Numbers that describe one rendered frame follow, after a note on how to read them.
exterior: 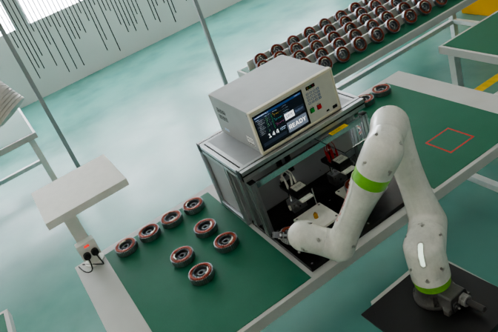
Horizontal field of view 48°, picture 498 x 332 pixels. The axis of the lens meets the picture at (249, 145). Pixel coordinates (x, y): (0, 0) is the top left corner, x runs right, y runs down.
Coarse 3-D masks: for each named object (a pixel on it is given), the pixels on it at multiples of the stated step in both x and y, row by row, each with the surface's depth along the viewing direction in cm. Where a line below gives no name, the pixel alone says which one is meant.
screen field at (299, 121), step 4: (300, 116) 238; (304, 116) 239; (292, 120) 236; (296, 120) 237; (300, 120) 238; (304, 120) 239; (288, 124) 236; (292, 124) 237; (296, 124) 238; (300, 124) 239; (288, 128) 237; (292, 128) 238; (296, 128) 239
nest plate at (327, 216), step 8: (312, 208) 248; (320, 208) 246; (328, 208) 244; (304, 216) 245; (312, 216) 243; (320, 216) 241; (328, 216) 240; (336, 216) 238; (320, 224) 237; (328, 224) 236
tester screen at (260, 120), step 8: (296, 96) 234; (280, 104) 231; (288, 104) 233; (296, 104) 235; (272, 112) 230; (280, 112) 232; (304, 112) 238; (256, 120) 227; (264, 120) 229; (272, 120) 231; (280, 120) 233; (288, 120) 235; (264, 128) 230; (272, 128) 232; (280, 128) 234; (264, 136) 231; (272, 144) 235
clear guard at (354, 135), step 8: (344, 120) 248; (352, 120) 246; (360, 120) 243; (368, 120) 241; (344, 128) 242; (352, 128) 240; (360, 128) 238; (368, 128) 236; (320, 136) 242; (328, 136) 240; (336, 136) 238; (344, 136) 236; (352, 136) 234; (360, 136) 232; (328, 144) 235; (336, 144) 233; (344, 144) 231; (352, 144) 229; (360, 144) 228; (344, 152) 226; (352, 152) 226; (352, 160) 225
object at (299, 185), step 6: (288, 180) 252; (282, 186) 249; (294, 186) 242; (300, 186) 241; (306, 186) 240; (288, 192) 245; (294, 192) 240; (300, 192) 239; (306, 192) 241; (294, 198) 251; (300, 198) 240; (306, 198) 239
